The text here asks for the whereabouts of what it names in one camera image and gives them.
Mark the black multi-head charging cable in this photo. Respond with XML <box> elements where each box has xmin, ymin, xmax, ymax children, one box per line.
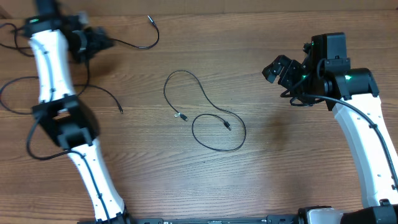
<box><xmin>0</xmin><ymin>58</ymin><xmax>124</xmax><ymax>115</ymax></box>

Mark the black USB cable silver plug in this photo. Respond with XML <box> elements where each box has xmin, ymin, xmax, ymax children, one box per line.
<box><xmin>1</xmin><ymin>15</ymin><xmax>160</xmax><ymax>58</ymax></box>

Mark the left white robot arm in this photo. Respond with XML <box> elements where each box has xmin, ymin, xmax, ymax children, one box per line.
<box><xmin>24</xmin><ymin>0</ymin><xmax>134</xmax><ymax>223</ymax></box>

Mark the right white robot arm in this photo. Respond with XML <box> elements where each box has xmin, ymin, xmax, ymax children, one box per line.
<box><xmin>262</xmin><ymin>32</ymin><xmax>397</xmax><ymax>223</ymax></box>

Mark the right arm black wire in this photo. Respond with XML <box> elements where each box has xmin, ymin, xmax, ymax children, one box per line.
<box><xmin>279</xmin><ymin>46</ymin><xmax>398</xmax><ymax>181</ymax></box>

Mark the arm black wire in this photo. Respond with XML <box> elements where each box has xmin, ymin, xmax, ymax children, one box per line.
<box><xmin>279</xmin><ymin>46</ymin><xmax>398</xmax><ymax>181</ymax></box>
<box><xmin>25</xmin><ymin>24</ymin><xmax>111</xmax><ymax>224</ymax></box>

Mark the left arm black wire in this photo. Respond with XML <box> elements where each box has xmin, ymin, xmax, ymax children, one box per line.
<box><xmin>25</xmin><ymin>24</ymin><xmax>111</xmax><ymax>224</ymax></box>

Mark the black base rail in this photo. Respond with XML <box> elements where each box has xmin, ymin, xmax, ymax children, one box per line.
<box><xmin>77</xmin><ymin>205</ymin><xmax>354</xmax><ymax>224</ymax></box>

